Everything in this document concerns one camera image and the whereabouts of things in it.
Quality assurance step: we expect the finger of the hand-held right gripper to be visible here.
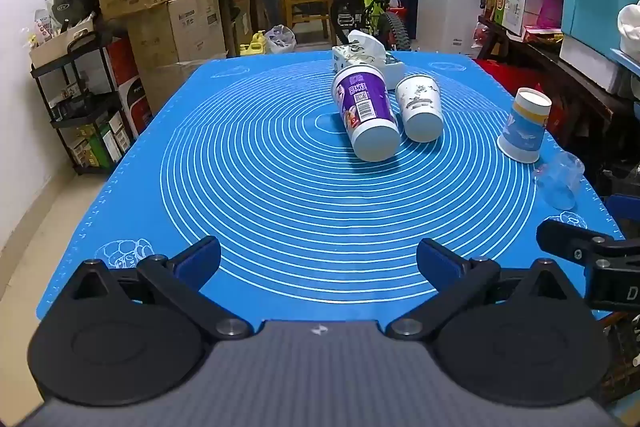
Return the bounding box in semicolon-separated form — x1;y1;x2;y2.
604;194;640;239
536;219;619;264

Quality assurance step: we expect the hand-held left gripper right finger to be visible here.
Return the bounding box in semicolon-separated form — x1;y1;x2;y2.
385;237;576;341

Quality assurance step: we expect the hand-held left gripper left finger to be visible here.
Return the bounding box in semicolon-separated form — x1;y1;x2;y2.
65;235;253;341

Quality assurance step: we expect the purple label white cup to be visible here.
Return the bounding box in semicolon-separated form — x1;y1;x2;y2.
331;63;402;162

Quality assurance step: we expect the clear plastic cup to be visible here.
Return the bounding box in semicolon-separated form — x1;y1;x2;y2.
534;151;586;210

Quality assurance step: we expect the blue and yellow paper cup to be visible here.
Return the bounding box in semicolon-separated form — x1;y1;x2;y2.
497;88;553;164

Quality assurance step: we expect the white cup with grey print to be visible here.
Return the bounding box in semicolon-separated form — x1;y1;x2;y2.
396;74;445;144

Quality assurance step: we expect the blue silicone mat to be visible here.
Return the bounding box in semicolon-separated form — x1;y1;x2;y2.
36;51;627;323

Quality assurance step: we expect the dark wooden side table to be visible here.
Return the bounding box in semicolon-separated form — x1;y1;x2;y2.
474;16;640;152

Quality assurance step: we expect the white foam box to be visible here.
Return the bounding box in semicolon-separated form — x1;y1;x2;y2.
558;36;627;94

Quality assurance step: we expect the crumpled brown cardboard box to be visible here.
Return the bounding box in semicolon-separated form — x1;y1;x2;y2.
135;58;213;114

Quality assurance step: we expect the red and white box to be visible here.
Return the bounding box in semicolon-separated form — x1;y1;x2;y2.
104;36;154;138

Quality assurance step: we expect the teal storage bin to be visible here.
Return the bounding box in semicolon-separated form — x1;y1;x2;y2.
559;0;640;60

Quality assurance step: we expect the yellow plastic jug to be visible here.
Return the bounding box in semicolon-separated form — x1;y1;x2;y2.
239;32;271;56

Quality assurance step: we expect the white printed tissue box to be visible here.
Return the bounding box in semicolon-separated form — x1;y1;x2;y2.
331;30;406;80

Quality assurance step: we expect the plain brown cardboard box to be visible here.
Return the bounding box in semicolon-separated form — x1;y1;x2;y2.
127;0;229;68

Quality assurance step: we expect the green and white box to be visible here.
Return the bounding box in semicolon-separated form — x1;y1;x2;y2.
497;0;544;36

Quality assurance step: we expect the clear plastic bag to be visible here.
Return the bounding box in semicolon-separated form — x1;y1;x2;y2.
263;25;297;54

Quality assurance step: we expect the black shelf cart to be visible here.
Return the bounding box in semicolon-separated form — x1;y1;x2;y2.
29;23;137;176

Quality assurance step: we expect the dark wooden cluttered table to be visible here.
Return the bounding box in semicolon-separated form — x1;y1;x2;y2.
212;0;267;58

